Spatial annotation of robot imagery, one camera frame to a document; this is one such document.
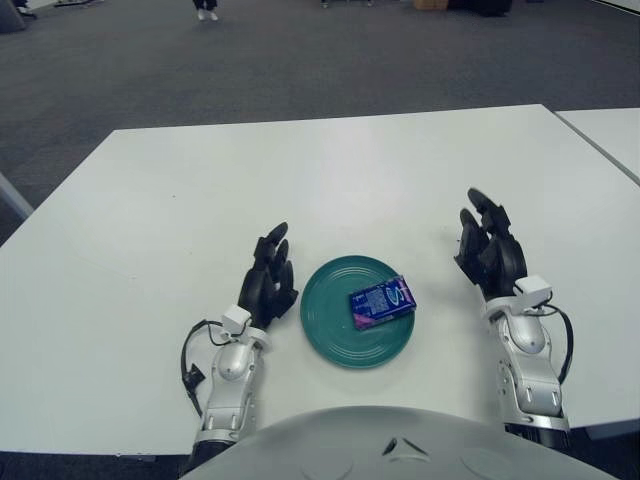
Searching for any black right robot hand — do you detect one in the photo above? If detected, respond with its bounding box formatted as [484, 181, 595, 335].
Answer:
[453, 187, 529, 304]

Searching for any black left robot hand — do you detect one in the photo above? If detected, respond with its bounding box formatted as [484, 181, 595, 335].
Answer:
[237, 219, 300, 331]

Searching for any blue purple gum pack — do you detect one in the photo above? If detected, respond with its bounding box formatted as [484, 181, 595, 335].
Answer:
[348, 274, 418, 331]

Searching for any teal round plate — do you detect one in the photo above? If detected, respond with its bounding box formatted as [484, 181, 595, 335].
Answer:
[299, 255, 416, 370]

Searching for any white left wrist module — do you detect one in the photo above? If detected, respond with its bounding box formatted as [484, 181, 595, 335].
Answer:
[221, 305, 252, 337]

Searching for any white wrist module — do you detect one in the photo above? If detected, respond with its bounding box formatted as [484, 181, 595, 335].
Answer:
[221, 305, 252, 337]
[514, 274, 553, 307]

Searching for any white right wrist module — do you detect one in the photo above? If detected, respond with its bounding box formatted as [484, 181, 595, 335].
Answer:
[514, 274, 553, 307]

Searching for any white side table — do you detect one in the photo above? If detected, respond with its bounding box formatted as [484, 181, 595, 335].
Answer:
[554, 107, 640, 184]

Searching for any grey robot torso shell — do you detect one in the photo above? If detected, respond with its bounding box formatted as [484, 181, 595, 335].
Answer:
[179, 405, 609, 480]

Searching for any black bin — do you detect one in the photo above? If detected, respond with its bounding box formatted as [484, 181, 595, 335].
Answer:
[469, 0, 514, 17]

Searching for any grey table leg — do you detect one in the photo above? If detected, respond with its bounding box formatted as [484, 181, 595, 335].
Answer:
[0, 172, 35, 221]

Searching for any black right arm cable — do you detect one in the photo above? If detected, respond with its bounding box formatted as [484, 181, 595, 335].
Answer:
[539, 302, 575, 386]

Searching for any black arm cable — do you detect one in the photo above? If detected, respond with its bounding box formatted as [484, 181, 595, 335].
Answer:
[180, 319, 226, 416]
[539, 302, 575, 386]

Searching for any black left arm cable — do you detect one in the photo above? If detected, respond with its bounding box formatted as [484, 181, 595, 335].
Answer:
[180, 319, 226, 416]

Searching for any grey table frame bracket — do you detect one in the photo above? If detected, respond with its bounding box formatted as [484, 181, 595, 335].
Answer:
[569, 424, 640, 441]

